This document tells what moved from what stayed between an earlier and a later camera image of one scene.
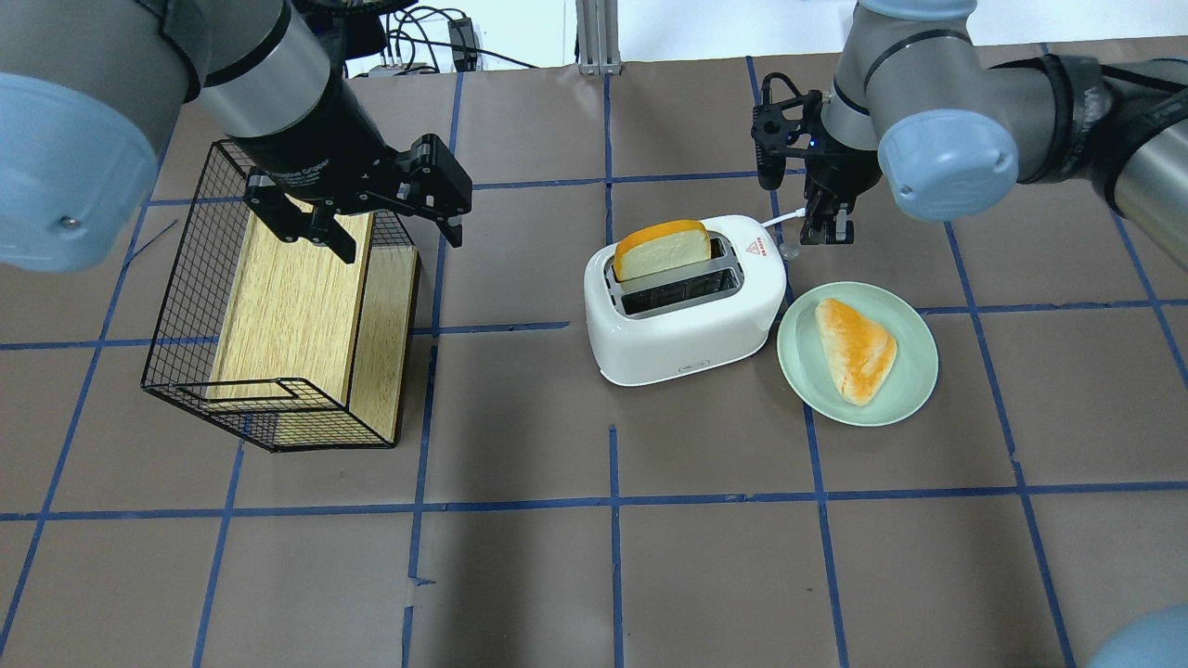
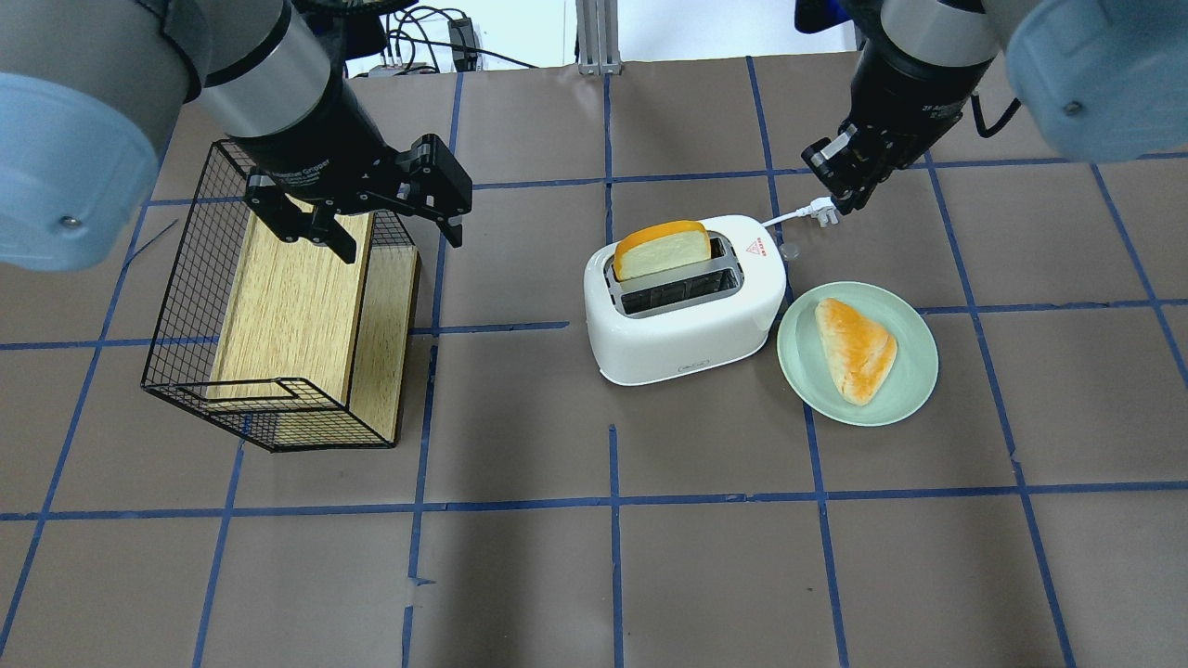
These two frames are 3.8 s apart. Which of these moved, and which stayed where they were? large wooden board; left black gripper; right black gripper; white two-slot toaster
Moved: right black gripper
Stayed: left black gripper; large wooden board; white two-slot toaster
